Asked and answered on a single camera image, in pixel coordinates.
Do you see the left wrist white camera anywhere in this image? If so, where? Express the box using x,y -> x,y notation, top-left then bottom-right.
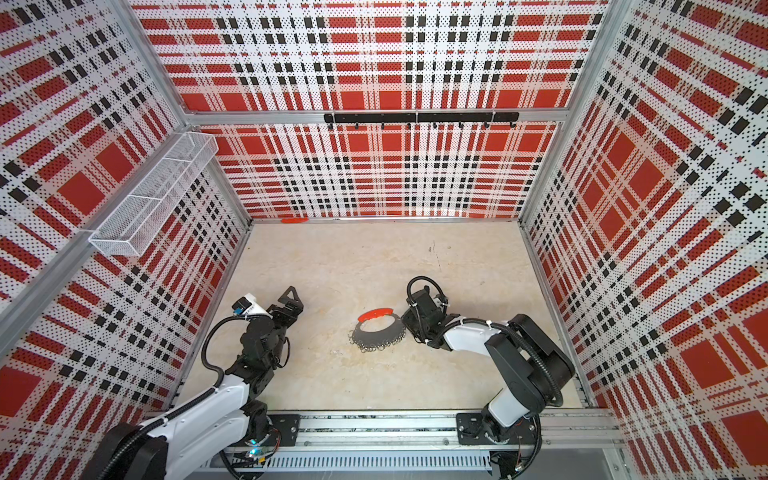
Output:
232,294 -> 271,320

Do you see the black hook rail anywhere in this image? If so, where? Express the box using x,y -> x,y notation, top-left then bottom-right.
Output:
323,111 -> 520,128

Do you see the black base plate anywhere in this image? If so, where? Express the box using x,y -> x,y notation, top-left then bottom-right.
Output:
456,412 -> 539,446
239,413 -> 301,448

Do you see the red flat tag by wall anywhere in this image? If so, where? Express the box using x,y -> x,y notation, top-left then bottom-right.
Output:
280,217 -> 310,224

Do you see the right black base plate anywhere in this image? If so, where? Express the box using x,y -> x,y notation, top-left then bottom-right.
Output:
456,412 -> 539,446

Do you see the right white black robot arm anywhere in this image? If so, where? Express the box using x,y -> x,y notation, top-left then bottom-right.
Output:
402,286 -> 575,444

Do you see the silver keyring with red handle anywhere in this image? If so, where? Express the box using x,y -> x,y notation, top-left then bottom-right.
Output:
349,308 -> 406,352

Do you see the white wire mesh basket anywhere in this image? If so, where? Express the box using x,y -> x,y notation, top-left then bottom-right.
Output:
89,132 -> 218,257

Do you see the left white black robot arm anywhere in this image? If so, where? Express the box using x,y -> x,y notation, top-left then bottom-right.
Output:
82,287 -> 304,479

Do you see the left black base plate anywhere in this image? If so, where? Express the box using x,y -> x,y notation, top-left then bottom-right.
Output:
239,413 -> 301,448

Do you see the aluminium front rail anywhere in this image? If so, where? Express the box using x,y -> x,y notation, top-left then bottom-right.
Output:
248,409 -> 624,474

